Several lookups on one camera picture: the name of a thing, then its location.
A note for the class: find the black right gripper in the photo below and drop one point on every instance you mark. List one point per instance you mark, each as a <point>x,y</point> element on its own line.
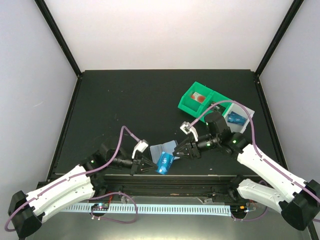
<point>191,148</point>

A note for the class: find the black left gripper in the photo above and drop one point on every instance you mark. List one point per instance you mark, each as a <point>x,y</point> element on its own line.
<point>134,167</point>

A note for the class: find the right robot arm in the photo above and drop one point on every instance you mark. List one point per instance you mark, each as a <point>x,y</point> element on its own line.
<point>297,200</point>

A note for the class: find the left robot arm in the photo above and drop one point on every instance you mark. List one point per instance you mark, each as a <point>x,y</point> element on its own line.
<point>28,211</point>

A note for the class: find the red card in bin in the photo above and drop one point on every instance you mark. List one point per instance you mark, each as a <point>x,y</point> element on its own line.
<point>198,97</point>

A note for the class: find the dark card in bin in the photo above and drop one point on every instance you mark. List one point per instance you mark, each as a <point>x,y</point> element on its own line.
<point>218,108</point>

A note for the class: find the blue card in white bin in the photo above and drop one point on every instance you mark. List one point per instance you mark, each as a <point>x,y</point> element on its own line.
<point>235,118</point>

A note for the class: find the left controller board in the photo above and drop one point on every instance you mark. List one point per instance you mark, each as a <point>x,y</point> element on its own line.
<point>98,207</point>

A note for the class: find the controller board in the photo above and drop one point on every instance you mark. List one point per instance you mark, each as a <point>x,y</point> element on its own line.
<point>241,209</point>
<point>98,207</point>

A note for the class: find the white plastic bin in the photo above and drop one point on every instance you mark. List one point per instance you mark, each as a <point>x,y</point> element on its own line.
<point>238,109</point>

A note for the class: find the right controller board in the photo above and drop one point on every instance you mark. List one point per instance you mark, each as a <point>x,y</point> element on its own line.
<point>241,209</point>

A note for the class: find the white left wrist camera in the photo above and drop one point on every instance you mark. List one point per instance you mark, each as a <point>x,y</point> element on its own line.
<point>141,146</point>

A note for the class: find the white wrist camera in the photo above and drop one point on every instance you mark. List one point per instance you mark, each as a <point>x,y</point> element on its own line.
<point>141,146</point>
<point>186,128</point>

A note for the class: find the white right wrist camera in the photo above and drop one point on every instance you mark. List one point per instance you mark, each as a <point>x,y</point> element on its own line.
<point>186,128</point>

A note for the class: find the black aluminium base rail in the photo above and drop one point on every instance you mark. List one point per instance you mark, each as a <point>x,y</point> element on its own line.
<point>202,186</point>

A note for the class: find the white slotted cable duct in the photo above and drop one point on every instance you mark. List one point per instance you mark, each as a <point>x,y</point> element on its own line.
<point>154,209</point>

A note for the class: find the black corner frame post right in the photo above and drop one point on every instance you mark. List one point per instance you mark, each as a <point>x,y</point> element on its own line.
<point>282,29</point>

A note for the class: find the black corner frame post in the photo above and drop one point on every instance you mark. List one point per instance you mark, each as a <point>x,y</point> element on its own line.
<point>282,29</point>
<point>49,19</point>

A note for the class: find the black corner frame post left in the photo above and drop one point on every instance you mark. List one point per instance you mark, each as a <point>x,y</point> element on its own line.
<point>49,19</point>

